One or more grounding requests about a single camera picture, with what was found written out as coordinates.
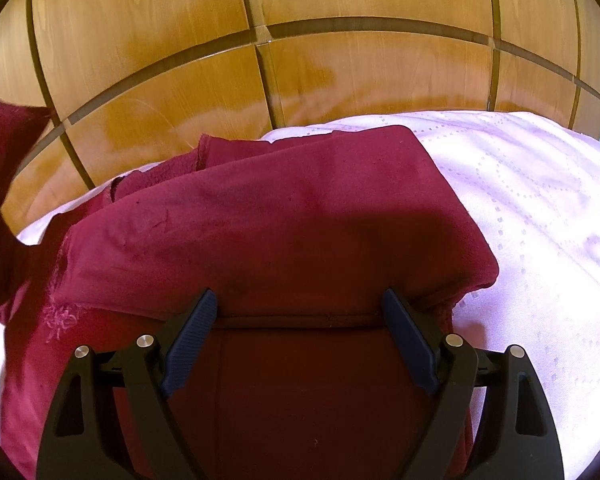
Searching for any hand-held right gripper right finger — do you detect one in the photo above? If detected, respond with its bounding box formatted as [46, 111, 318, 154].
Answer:
[382, 287, 566, 480]

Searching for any dark red garment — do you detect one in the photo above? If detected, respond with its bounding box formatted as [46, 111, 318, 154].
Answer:
[0, 100, 501, 480]

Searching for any pink patterned bedspread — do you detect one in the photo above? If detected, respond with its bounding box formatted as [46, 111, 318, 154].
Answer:
[0, 110, 600, 480]

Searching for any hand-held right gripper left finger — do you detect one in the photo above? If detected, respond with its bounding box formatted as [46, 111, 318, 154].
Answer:
[36, 287, 218, 480]

